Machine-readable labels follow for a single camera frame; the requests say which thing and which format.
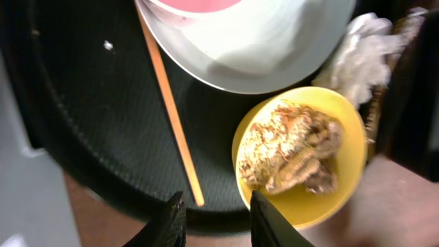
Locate yellow bowl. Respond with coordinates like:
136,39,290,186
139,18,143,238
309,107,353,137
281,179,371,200
231,86,368,230

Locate white plate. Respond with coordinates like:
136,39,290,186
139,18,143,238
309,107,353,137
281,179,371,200
136,0,356,94

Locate black round tray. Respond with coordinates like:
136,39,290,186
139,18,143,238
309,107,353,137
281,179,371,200
0,0,378,237

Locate pink cup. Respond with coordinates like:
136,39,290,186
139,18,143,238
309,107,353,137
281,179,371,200
143,0,241,27

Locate food scraps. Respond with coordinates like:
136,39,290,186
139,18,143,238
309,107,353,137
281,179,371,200
237,99,344,195

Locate brown gold coffee sachet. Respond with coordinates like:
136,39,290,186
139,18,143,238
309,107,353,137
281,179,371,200
364,7,429,163

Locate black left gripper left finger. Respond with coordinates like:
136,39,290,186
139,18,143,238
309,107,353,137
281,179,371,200
123,191,187,247

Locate white napkin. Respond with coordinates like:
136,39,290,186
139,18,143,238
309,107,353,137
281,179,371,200
312,12,407,108

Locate grey dishwasher rack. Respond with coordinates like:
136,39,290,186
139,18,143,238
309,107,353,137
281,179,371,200
1,65,81,246

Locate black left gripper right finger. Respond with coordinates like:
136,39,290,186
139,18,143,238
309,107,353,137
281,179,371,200
250,191,313,247

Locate black rectangular tray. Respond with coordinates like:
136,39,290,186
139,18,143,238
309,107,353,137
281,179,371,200
376,9,438,183

